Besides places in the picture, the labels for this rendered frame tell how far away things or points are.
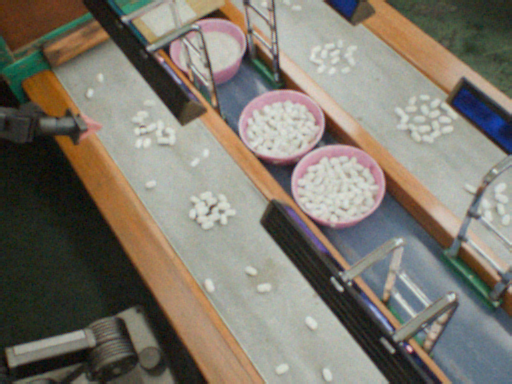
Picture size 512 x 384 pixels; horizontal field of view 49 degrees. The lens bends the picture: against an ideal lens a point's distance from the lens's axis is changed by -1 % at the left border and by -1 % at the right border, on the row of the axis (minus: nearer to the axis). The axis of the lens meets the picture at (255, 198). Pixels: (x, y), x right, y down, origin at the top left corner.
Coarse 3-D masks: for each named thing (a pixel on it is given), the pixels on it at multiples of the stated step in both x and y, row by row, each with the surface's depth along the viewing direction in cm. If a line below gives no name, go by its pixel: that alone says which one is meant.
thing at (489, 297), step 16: (496, 176) 121; (480, 192) 125; (464, 224) 138; (464, 240) 143; (448, 256) 154; (480, 256) 141; (464, 272) 152; (496, 272) 138; (480, 288) 149; (496, 288) 142; (496, 304) 146
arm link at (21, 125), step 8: (0, 112) 149; (8, 112) 151; (0, 120) 149; (8, 120) 151; (16, 120) 150; (24, 120) 151; (0, 128) 150; (8, 128) 152; (16, 128) 151; (24, 128) 152; (8, 136) 152; (16, 136) 152; (24, 136) 154
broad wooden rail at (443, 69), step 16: (368, 0) 202; (384, 16) 197; (400, 16) 197; (384, 32) 193; (400, 32) 193; (416, 32) 192; (400, 48) 189; (416, 48) 188; (432, 48) 188; (416, 64) 185; (432, 64) 184; (448, 64) 183; (464, 64) 183; (432, 80) 182; (448, 80) 180; (480, 80) 179; (496, 96) 175
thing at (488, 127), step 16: (464, 80) 135; (448, 96) 139; (464, 96) 136; (480, 96) 133; (464, 112) 136; (480, 112) 133; (496, 112) 130; (480, 128) 134; (496, 128) 131; (496, 144) 132
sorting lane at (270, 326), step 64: (64, 64) 205; (128, 64) 201; (128, 128) 186; (192, 128) 183; (192, 192) 171; (256, 192) 168; (192, 256) 160; (256, 256) 158; (256, 320) 148; (320, 320) 147
